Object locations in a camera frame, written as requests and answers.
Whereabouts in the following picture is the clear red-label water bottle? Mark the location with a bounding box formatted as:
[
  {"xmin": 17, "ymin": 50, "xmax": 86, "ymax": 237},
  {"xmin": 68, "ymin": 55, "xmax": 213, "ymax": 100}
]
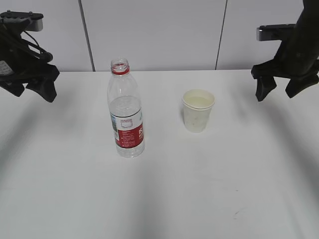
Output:
[{"xmin": 107, "ymin": 58, "xmax": 145, "ymax": 158}]

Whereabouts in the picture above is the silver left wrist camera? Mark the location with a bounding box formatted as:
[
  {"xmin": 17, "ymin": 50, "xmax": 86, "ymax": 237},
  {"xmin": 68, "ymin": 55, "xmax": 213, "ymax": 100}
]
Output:
[{"xmin": 0, "ymin": 10, "xmax": 44, "ymax": 32}]

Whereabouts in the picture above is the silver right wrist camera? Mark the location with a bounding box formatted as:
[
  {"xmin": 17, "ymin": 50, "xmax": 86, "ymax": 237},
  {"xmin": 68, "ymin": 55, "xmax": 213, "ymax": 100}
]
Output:
[{"xmin": 257, "ymin": 24, "xmax": 295, "ymax": 41}]

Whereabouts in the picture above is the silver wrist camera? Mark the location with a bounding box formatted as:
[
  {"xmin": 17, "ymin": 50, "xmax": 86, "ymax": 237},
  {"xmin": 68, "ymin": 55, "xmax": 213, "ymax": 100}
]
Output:
[
  {"xmin": 0, "ymin": 10, "xmax": 44, "ymax": 32},
  {"xmin": 257, "ymin": 24, "xmax": 295, "ymax": 41}
]

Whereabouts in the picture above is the white paper cup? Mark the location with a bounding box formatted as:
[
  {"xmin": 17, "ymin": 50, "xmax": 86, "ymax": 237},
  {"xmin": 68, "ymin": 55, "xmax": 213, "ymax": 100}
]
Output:
[{"xmin": 182, "ymin": 89, "xmax": 215, "ymax": 133}]

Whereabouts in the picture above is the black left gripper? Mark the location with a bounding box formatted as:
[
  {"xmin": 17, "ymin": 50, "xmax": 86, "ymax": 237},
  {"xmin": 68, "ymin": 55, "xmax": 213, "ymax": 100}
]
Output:
[{"xmin": 0, "ymin": 23, "xmax": 59, "ymax": 103}]

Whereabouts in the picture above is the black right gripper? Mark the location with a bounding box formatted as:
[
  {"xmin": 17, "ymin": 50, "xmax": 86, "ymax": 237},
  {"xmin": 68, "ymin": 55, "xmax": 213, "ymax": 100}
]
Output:
[{"xmin": 251, "ymin": 24, "xmax": 319, "ymax": 102}]

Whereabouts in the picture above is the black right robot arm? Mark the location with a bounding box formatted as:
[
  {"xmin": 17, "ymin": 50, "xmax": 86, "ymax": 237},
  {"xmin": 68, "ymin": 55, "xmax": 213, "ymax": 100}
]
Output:
[{"xmin": 251, "ymin": 0, "xmax": 319, "ymax": 102}]

